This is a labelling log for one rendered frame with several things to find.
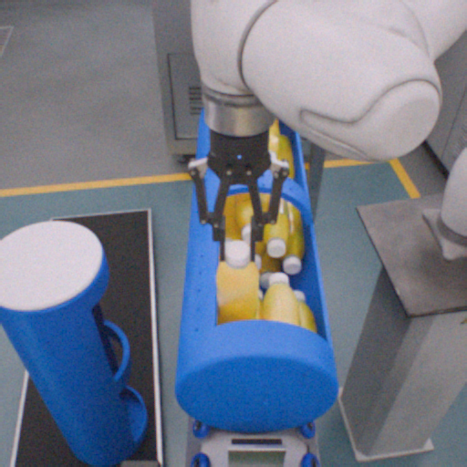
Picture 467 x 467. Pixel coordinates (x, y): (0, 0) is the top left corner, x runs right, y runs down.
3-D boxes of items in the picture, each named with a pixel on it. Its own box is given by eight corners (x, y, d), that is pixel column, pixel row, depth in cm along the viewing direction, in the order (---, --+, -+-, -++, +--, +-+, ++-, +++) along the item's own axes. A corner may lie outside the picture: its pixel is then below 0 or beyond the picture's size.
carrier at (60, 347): (95, 485, 166) (163, 430, 180) (13, 336, 104) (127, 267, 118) (53, 424, 181) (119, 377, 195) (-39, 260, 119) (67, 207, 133)
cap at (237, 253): (254, 258, 79) (255, 251, 77) (236, 272, 77) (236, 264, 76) (238, 243, 80) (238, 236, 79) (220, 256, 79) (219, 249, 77)
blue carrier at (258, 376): (295, 160, 158) (297, 77, 138) (332, 432, 97) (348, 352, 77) (203, 164, 160) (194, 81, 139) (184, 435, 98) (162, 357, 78)
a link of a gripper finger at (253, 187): (241, 152, 67) (252, 150, 67) (255, 214, 75) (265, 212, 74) (242, 170, 64) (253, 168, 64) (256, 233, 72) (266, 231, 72)
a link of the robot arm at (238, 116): (202, 59, 61) (203, 103, 65) (198, 97, 54) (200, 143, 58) (277, 59, 61) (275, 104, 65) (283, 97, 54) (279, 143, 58)
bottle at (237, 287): (264, 320, 92) (269, 258, 78) (235, 344, 89) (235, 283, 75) (238, 296, 96) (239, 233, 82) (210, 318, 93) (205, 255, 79)
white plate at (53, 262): (12, 330, 104) (14, 333, 105) (124, 264, 117) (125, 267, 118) (-39, 257, 118) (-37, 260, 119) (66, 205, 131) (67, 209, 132)
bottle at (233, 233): (221, 177, 121) (218, 232, 108) (247, 187, 123) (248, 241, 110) (210, 198, 125) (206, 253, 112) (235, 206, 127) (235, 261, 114)
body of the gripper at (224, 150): (273, 105, 64) (268, 164, 71) (205, 105, 64) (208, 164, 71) (275, 138, 59) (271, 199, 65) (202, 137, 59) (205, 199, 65)
